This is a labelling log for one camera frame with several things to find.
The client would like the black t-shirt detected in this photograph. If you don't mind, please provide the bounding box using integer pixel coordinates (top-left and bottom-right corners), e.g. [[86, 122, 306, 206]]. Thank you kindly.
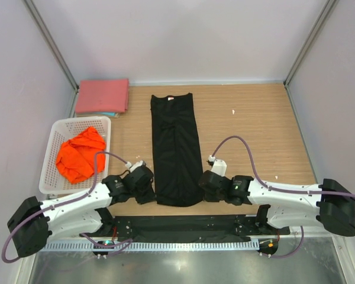
[[150, 93, 204, 207]]

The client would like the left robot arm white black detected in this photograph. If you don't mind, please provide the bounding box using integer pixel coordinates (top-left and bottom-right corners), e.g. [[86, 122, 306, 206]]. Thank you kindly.
[[7, 164, 154, 258]]

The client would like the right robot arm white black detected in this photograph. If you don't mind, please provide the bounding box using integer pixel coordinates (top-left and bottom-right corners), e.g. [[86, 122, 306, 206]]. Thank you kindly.
[[199, 170, 355, 237]]

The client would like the orange t-shirt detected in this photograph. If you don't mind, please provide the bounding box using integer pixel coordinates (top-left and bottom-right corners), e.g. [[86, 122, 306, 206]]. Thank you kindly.
[[56, 127, 107, 184]]

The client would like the folded teal t-shirt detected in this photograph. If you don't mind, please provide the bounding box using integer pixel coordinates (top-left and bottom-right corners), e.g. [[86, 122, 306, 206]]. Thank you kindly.
[[101, 112, 121, 118]]

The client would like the white plastic basket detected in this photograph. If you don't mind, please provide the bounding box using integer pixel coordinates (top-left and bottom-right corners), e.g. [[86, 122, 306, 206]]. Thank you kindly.
[[38, 116, 111, 196]]

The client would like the folded pink t-shirt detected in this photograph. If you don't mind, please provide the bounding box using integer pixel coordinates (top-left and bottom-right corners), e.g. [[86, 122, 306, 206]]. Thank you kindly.
[[75, 79, 129, 114]]

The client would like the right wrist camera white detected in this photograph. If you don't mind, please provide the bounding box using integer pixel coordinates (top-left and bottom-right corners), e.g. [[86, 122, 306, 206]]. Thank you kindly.
[[208, 155, 227, 177]]

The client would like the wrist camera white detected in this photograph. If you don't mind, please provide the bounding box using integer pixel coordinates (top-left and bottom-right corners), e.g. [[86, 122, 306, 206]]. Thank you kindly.
[[125, 160, 146, 172], [208, 155, 227, 177]]

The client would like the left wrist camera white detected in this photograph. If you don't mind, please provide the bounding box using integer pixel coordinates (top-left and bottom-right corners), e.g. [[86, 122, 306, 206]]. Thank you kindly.
[[125, 160, 146, 172]]

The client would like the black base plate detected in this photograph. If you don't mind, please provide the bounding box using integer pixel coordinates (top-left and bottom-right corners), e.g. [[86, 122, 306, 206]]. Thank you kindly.
[[106, 214, 291, 241]]

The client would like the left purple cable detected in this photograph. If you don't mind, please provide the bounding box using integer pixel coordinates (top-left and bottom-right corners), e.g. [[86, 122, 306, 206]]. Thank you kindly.
[[1, 151, 134, 273]]

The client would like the white slotted cable duct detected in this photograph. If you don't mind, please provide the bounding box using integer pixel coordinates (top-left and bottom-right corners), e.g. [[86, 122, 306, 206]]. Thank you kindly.
[[40, 239, 259, 253]]

